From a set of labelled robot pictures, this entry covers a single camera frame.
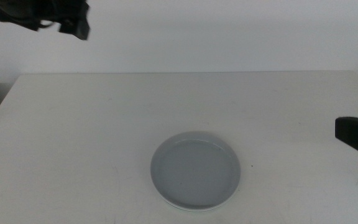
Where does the grey shallow bowl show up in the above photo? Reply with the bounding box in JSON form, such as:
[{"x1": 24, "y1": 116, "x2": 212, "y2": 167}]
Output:
[{"x1": 150, "y1": 130, "x2": 241, "y2": 210}]

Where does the white shallow bowl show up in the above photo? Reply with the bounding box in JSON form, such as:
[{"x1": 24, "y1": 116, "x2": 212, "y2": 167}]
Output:
[{"x1": 158, "y1": 192, "x2": 239, "y2": 213}]

